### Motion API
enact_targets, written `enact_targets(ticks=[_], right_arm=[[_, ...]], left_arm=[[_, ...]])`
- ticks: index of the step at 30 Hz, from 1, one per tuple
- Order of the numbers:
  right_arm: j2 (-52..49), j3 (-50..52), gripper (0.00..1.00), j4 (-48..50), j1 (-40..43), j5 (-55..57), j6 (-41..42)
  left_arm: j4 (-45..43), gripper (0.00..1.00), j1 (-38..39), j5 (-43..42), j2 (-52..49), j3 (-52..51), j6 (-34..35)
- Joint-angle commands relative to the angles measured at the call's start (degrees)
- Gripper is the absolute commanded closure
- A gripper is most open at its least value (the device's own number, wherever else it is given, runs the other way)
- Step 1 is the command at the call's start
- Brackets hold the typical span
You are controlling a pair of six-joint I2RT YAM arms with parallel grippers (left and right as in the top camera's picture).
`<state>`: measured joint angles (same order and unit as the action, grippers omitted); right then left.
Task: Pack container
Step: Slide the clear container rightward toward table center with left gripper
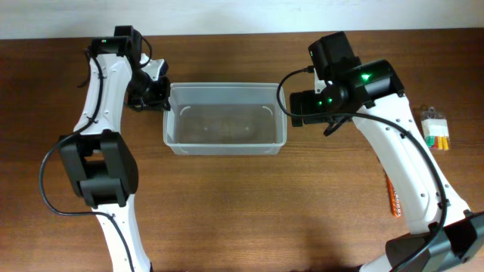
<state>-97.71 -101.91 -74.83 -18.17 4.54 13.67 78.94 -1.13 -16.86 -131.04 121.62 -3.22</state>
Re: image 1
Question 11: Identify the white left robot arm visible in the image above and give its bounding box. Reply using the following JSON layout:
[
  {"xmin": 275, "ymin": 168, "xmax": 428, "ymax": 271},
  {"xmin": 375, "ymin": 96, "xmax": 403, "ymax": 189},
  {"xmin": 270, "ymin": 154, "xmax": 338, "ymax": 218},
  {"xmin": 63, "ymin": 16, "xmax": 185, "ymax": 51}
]
[{"xmin": 39, "ymin": 26, "xmax": 171, "ymax": 271}]

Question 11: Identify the orange bit holder strip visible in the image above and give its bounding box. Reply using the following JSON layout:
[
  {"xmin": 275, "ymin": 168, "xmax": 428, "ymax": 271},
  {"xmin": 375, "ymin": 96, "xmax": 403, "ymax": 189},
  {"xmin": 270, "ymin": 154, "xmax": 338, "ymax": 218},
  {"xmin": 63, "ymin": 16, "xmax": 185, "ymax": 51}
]
[{"xmin": 386, "ymin": 175, "xmax": 402, "ymax": 218}]

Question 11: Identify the clear bag of wall plugs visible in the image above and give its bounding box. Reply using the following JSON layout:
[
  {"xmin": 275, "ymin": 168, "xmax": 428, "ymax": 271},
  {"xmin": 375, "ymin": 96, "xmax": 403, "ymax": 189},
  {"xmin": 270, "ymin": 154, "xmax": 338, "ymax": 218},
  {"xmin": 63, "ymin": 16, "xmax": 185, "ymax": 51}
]
[{"xmin": 420, "ymin": 107, "xmax": 450, "ymax": 151}]

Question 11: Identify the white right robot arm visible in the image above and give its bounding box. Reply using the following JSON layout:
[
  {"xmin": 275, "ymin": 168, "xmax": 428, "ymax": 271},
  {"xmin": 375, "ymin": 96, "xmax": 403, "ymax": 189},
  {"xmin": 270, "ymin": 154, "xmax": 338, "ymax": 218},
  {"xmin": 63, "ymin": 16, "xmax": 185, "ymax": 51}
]
[{"xmin": 287, "ymin": 32, "xmax": 483, "ymax": 271}]

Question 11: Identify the clear plastic container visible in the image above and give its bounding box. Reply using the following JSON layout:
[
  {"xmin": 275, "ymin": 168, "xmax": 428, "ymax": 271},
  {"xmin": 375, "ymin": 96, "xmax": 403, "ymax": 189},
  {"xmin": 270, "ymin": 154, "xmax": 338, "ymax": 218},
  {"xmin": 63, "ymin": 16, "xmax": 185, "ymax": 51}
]
[{"xmin": 163, "ymin": 82, "xmax": 287, "ymax": 156}]

